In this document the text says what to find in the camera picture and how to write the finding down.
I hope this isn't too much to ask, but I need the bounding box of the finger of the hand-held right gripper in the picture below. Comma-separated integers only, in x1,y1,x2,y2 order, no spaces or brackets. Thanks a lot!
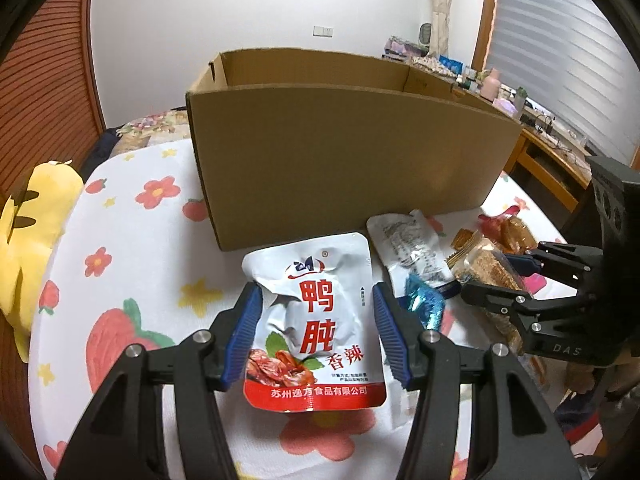
504,241,603,292
460,281,598,336

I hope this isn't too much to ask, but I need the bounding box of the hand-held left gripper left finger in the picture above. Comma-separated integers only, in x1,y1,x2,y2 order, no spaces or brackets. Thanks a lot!
54,282,264,480

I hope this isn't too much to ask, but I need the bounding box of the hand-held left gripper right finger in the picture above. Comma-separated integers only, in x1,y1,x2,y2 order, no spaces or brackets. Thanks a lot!
372,281,576,480

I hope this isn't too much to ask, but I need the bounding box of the clear cracker packet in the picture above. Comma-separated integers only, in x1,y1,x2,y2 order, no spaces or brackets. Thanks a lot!
446,228,531,356

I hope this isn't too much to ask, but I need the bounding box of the white and red snack pouch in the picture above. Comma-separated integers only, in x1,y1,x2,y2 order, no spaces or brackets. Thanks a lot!
241,232,387,412

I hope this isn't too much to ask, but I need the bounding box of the silver and blue snack pouch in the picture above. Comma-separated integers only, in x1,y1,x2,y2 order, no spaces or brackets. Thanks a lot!
366,209,461,301

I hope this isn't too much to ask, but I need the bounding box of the cardboard box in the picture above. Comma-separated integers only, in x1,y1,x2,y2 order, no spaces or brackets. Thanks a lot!
186,49,524,252

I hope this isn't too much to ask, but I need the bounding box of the orange snack packet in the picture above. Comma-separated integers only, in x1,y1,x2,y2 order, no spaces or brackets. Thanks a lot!
500,217,540,256

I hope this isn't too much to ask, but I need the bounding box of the blue candy wrapper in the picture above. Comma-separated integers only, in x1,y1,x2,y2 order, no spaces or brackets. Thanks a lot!
404,274,446,331

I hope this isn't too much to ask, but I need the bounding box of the red snack packet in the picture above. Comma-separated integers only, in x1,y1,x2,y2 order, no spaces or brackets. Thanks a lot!
477,205,523,233

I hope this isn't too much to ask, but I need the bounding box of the wooden desk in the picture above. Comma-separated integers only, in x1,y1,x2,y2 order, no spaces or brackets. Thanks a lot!
492,80,601,211

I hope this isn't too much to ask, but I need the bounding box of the brown snack packet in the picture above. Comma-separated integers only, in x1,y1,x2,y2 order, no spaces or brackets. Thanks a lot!
565,360,611,396

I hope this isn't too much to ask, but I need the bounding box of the strawberry printed blanket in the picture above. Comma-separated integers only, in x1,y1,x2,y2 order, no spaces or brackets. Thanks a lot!
27,137,601,480

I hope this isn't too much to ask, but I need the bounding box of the pink bottle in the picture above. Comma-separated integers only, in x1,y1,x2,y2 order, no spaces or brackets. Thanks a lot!
480,69,502,101

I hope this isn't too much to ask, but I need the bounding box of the grey window blind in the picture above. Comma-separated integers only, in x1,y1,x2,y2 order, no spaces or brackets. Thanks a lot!
485,0,640,166

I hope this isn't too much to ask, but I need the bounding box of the floral quilt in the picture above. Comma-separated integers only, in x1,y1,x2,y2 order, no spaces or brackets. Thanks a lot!
102,108,193,153

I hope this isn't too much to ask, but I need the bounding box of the dark cloth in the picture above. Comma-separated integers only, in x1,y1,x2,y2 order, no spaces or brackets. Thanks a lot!
82,127,123,181

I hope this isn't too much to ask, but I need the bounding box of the yellow plush toy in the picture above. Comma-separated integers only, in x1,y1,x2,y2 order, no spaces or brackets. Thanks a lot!
0,159,85,363

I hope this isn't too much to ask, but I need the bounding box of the round grey fan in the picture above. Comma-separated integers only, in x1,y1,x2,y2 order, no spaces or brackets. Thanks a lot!
417,22,437,56

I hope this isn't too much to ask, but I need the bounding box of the pile of folded clothes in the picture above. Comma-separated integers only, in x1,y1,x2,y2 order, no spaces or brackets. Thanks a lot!
382,35,431,61

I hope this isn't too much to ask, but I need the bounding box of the light curtain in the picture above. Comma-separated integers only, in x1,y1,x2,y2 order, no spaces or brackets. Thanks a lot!
425,0,458,58

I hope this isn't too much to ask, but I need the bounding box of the wooden slatted wardrobe door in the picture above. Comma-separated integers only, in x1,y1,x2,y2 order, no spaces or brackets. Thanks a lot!
0,0,106,201

